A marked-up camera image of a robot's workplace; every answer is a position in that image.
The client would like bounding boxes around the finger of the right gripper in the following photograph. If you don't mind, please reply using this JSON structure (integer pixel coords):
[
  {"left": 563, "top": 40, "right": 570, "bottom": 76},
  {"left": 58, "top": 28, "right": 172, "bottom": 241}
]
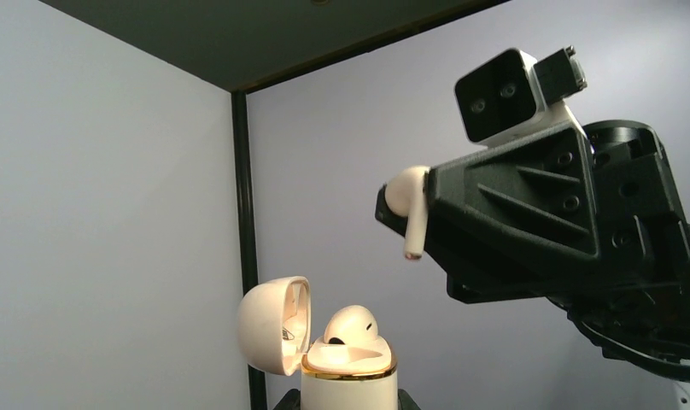
[{"left": 375, "top": 189, "right": 555, "bottom": 304}]

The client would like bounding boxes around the beige square charging case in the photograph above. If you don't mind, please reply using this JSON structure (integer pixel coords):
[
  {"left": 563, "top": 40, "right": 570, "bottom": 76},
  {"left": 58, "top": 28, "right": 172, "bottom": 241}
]
[{"left": 237, "top": 276, "right": 399, "bottom": 410}]

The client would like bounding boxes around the white earbud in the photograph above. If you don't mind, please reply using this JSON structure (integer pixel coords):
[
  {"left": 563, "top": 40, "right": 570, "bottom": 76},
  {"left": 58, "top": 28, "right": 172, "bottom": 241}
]
[
  {"left": 384, "top": 166, "right": 430, "bottom": 261},
  {"left": 324, "top": 305, "right": 379, "bottom": 346}
]

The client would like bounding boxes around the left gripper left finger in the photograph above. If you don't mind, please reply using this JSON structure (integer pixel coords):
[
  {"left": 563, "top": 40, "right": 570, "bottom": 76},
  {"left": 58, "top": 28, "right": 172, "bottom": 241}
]
[{"left": 273, "top": 389, "right": 301, "bottom": 410}]

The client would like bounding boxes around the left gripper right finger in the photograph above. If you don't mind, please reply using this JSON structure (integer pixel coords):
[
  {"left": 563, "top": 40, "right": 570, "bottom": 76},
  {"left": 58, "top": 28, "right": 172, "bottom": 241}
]
[{"left": 397, "top": 389, "right": 421, "bottom": 410}]

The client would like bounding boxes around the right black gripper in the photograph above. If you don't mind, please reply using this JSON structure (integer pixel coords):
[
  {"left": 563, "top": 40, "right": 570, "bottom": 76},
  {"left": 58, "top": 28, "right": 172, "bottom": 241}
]
[{"left": 426, "top": 120, "right": 690, "bottom": 362}]

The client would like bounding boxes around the right black frame post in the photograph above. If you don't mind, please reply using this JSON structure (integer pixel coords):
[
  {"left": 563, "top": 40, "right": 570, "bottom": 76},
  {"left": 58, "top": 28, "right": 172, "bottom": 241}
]
[{"left": 231, "top": 90, "right": 269, "bottom": 410}]

